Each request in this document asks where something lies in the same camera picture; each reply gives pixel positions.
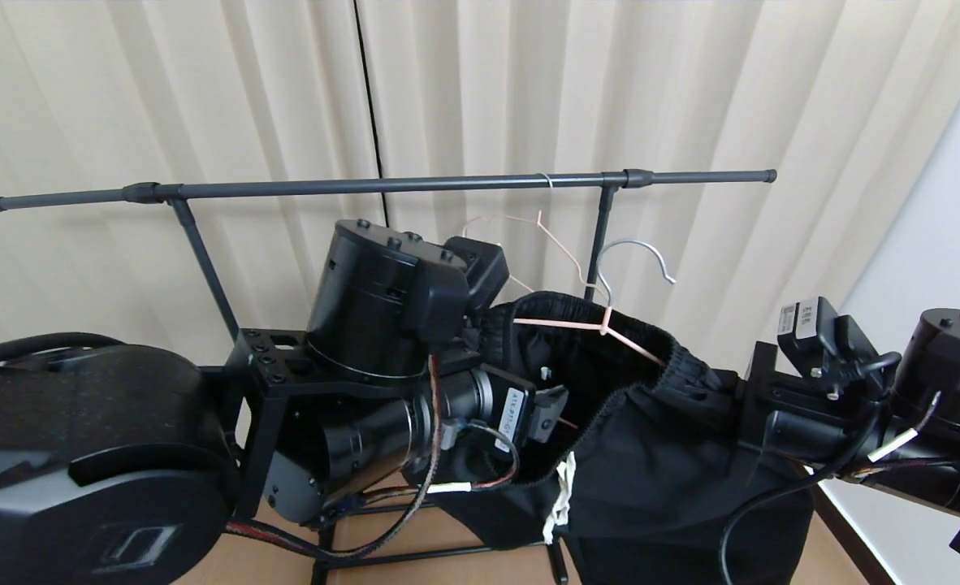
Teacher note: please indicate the pink clothes hanger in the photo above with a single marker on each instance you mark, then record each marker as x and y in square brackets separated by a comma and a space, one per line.
[540, 218]
[610, 325]

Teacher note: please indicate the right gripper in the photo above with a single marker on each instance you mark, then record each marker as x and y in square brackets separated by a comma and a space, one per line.
[805, 422]

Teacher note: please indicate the black clothes rack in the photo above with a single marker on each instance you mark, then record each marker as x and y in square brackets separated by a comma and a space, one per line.
[285, 187]

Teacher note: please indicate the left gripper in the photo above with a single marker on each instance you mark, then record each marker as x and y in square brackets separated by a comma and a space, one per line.
[512, 406]

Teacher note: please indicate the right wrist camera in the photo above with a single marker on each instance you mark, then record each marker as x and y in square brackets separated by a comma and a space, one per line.
[829, 341]

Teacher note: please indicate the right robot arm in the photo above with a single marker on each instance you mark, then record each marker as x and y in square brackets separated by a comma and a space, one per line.
[951, 366]

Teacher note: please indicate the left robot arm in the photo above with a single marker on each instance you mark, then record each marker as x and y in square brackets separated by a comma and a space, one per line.
[82, 455]

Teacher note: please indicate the black shorts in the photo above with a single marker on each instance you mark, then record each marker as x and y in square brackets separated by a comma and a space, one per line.
[667, 471]

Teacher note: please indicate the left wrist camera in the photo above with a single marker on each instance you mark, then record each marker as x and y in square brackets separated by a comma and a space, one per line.
[480, 264]

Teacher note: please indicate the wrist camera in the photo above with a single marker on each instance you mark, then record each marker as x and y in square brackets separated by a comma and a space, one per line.
[480, 264]
[829, 341]

